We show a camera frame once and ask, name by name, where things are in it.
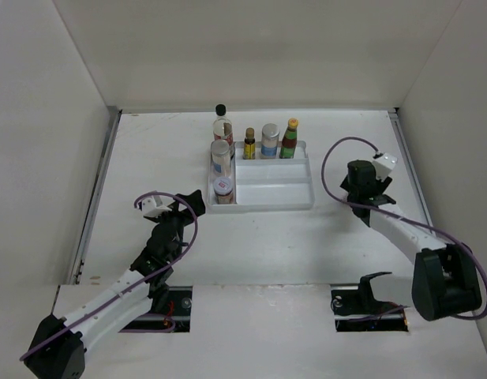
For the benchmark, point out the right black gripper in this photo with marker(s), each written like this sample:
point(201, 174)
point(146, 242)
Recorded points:
point(382, 186)

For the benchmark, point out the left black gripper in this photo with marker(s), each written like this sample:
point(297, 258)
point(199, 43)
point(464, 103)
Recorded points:
point(195, 200)

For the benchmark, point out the red-lid spice jar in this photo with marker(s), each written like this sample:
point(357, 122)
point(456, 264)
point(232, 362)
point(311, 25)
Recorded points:
point(224, 190)

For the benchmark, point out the small yellow label bottle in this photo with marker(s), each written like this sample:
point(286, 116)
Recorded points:
point(249, 144)

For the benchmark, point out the silver-lid spice jar blue label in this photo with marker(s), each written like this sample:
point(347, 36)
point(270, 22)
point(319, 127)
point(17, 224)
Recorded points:
point(269, 141)

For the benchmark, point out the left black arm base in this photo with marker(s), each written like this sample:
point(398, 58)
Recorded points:
point(170, 313)

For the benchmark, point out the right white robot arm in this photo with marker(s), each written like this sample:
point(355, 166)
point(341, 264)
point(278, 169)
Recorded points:
point(445, 282)

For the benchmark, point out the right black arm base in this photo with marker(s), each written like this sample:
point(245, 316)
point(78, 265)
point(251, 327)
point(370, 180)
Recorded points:
point(357, 310)

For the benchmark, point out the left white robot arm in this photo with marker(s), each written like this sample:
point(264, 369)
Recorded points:
point(61, 345)

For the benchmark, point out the white divided organizer tray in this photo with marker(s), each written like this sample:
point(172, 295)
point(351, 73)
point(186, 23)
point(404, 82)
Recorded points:
point(265, 185)

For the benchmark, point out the clear bottle black cap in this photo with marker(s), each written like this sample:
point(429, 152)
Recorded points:
point(222, 127)

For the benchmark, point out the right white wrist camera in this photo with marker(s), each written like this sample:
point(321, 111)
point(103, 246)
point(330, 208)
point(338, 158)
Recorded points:
point(384, 164)

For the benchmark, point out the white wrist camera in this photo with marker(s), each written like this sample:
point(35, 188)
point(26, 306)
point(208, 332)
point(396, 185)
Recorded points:
point(151, 206)
point(384, 164)

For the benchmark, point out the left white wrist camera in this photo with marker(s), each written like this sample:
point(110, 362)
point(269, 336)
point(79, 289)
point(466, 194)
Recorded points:
point(151, 206)

